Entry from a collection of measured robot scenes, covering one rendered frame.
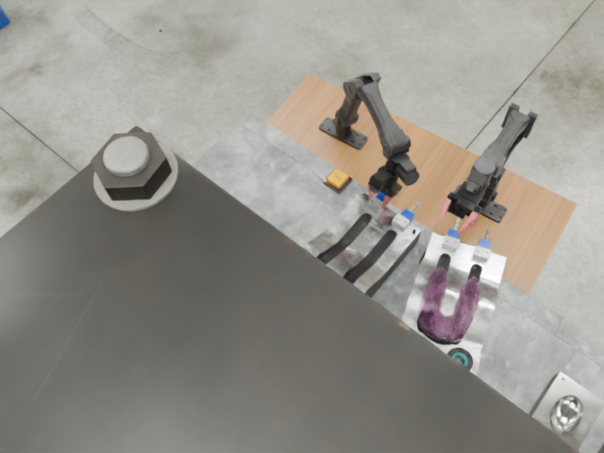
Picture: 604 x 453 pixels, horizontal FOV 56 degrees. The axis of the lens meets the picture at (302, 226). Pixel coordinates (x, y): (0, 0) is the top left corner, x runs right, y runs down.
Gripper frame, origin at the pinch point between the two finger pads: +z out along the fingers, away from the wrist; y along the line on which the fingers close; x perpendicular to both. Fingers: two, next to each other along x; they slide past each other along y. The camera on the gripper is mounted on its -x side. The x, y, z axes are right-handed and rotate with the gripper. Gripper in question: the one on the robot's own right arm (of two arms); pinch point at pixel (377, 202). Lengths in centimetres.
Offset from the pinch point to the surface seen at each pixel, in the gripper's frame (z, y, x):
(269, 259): -58, 30, -118
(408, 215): -0.8, 11.3, 3.2
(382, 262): 10.8, 14.7, -12.6
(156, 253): -54, 18, -125
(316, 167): 7.3, -31.4, 9.1
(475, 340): 13, 53, -14
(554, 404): 15, 81, -16
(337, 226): 9.8, -6.0, -11.4
